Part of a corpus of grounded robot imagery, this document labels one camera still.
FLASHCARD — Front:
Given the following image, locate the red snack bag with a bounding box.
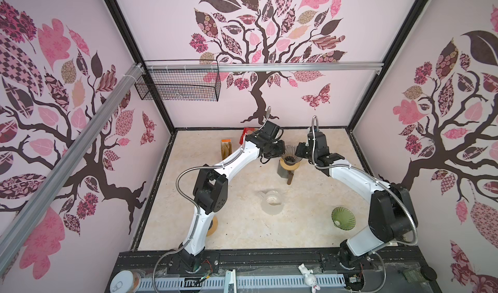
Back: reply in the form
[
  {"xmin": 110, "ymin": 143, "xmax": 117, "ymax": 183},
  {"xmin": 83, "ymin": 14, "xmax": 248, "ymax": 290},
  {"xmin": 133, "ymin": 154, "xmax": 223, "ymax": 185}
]
[{"xmin": 239, "ymin": 127, "xmax": 256, "ymax": 145}]

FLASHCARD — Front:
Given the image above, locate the black wire basket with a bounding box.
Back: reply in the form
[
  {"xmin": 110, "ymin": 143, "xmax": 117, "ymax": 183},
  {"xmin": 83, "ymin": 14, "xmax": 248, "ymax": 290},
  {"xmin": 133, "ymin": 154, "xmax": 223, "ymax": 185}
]
[{"xmin": 135, "ymin": 60, "xmax": 221, "ymax": 102}]

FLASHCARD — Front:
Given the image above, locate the white toy figure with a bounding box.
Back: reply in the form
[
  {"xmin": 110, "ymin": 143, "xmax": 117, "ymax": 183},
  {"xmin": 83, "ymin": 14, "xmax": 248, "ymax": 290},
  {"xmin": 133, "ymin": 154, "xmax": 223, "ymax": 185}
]
[{"xmin": 298, "ymin": 264, "xmax": 320, "ymax": 293}]

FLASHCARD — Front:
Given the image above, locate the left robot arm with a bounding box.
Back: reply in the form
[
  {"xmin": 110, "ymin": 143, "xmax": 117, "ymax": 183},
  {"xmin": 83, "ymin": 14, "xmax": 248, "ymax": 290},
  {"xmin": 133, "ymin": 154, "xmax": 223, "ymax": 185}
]
[{"xmin": 175, "ymin": 121, "xmax": 285, "ymax": 272}]

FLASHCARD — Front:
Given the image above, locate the grey glass pitcher wooden handle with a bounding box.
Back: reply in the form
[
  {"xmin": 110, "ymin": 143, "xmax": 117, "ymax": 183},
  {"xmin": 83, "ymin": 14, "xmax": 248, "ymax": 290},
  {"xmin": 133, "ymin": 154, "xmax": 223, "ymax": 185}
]
[{"xmin": 278, "ymin": 166, "xmax": 294, "ymax": 185}]

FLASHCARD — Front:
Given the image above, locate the wooden dripper ring stand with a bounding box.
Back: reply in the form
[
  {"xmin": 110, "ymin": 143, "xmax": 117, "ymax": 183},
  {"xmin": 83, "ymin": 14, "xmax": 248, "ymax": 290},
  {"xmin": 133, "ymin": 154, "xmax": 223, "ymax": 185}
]
[{"xmin": 280, "ymin": 158, "xmax": 300, "ymax": 171}]

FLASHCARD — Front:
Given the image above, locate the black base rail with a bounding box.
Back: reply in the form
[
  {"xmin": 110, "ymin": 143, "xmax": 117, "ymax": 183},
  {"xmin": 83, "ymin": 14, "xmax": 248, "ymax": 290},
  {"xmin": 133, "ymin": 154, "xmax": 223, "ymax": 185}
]
[{"xmin": 110, "ymin": 246, "xmax": 433, "ymax": 282}]

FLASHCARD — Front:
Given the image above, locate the frosted white glass pitcher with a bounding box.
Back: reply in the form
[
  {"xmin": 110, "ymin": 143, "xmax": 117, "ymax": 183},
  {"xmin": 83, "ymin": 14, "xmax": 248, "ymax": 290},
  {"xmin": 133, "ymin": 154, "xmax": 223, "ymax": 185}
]
[{"xmin": 259, "ymin": 190, "xmax": 284, "ymax": 216}]

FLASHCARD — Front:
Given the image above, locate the white cable duct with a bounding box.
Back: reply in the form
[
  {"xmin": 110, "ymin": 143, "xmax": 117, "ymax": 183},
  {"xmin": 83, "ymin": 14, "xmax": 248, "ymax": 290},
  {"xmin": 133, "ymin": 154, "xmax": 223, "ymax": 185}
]
[{"xmin": 156, "ymin": 274, "xmax": 346, "ymax": 292}]

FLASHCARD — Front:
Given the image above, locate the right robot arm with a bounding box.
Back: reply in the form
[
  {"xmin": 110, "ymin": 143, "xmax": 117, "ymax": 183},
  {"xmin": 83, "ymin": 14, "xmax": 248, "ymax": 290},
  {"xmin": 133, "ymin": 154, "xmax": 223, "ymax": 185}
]
[{"xmin": 296, "ymin": 128, "xmax": 418, "ymax": 269}]

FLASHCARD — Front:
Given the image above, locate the aluminium bar back wall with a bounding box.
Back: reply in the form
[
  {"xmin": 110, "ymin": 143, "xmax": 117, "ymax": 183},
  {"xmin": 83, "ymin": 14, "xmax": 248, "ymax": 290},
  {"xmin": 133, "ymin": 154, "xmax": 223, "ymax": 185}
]
[{"xmin": 146, "ymin": 60, "xmax": 384, "ymax": 73}]

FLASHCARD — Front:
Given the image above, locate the aluminium bar wall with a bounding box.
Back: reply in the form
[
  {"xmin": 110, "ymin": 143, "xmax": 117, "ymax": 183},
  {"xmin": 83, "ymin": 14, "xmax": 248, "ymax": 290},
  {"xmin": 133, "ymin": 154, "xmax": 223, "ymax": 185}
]
[
  {"xmin": 146, "ymin": 60, "xmax": 384, "ymax": 73},
  {"xmin": 1, "ymin": 63, "xmax": 144, "ymax": 272}
]

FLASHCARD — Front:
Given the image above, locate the aluminium bar left wall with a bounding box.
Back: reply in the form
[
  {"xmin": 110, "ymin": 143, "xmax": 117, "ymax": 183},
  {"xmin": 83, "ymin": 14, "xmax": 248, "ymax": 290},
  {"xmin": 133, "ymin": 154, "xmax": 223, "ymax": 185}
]
[{"xmin": 1, "ymin": 63, "xmax": 144, "ymax": 272}]

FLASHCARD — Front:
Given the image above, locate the green glass dripper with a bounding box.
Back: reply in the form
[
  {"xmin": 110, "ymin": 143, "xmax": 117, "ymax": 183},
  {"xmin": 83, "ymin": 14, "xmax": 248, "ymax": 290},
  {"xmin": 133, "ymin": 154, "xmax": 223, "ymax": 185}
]
[{"xmin": 331, "ymin": 206, "xmax": 356, "ymax": 231}]

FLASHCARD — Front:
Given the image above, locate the coffee filter paper box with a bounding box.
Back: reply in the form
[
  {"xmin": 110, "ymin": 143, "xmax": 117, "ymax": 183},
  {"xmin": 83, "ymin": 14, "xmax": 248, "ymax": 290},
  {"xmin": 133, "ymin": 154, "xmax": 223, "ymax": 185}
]
[{"xmin": 220, "ymin": 139, "xmax": 232, "ymax": 160}]

